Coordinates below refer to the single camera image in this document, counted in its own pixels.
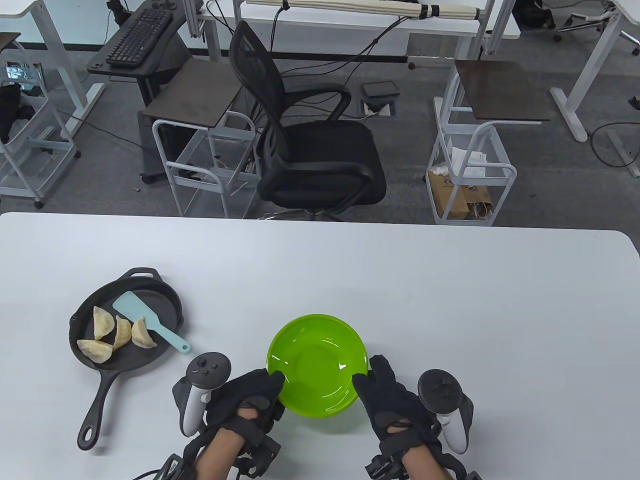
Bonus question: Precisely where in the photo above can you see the person's left hand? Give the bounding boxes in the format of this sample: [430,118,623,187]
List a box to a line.
[172,369,287,446]

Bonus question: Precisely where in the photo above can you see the person's right hand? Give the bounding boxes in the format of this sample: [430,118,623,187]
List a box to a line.
[352,355,474,451]

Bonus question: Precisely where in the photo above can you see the green plastic bowl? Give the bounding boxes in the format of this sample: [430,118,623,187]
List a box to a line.
[266,314,370,418]

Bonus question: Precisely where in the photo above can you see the pale fried dumpling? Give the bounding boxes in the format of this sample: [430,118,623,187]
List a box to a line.
[93,305,116,342]
[131,317,158,349]
[111,315,132,351]
[76,339,114,364]

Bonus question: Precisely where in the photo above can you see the black cast iron frying pan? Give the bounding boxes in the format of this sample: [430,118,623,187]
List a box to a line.
[69,267,185,451]

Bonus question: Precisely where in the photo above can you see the light blue dessert spatula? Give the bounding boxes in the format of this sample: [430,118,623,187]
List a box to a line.
[112,291,193,355]

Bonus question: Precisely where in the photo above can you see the person's left forearm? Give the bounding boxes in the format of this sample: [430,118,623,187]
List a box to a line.
[192,430,246,480]

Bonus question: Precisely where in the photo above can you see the person's right forearm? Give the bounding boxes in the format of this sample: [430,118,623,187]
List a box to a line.
[400,442,453,480]

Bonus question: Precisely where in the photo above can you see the black and white right controller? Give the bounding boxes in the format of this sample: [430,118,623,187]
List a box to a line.
[417,369,471,455]

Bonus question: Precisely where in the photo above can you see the black and white controller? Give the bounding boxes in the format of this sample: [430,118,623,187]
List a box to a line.
[417,369,471,455]
[181,352,232,437]

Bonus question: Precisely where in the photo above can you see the black and white left controller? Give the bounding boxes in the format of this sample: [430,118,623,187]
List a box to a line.
[181,352,232,437]

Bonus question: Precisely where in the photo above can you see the black left wrist device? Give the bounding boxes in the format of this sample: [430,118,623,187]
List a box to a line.
[160,452,190,480]

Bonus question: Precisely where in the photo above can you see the brown paper bag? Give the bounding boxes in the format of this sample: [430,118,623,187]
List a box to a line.
[427,170,493,221]

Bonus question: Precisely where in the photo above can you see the black mesh office chair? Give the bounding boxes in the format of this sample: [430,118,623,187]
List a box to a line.
[229,20,387,222]

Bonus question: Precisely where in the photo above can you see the white papers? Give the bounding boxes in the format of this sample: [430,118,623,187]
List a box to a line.
[432,146,488,178]

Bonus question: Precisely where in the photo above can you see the floor socket box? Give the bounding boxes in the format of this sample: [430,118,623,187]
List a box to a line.
[360,99,398,118]

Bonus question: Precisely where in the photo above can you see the white cart left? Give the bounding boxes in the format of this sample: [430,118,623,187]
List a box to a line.
[139,59,244,186]

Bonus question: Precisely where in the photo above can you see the dark brown side table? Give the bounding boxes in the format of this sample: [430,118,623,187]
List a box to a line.
[432,60,552,126]

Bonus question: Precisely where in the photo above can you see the dark keyboard stand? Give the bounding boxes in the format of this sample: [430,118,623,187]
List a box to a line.
[86,0,194,108]

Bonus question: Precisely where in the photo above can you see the black cloth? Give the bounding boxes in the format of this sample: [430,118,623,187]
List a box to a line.
[0,82,36,143]

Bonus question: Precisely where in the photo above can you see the black keyboard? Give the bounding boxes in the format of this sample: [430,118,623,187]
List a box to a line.
[105,7,174,69]

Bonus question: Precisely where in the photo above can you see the white desk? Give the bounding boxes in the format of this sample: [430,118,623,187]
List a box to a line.
[182,0,522,63]
[0,0,106,141]
[550,0,640,178]

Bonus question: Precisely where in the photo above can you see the black bag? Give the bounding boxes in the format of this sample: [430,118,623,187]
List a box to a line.
[512,0,556,30]

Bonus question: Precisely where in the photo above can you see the office chair wheel base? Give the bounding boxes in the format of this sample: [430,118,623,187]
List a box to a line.
[552,0,616,43]

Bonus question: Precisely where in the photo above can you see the white wire cart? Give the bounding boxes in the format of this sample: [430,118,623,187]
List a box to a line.
[151,111,262,220]
[0,32,82,210]
[426,75,518,227]

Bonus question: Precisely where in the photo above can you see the aluminium frame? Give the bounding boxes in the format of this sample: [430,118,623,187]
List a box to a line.
[182,0,207,40]

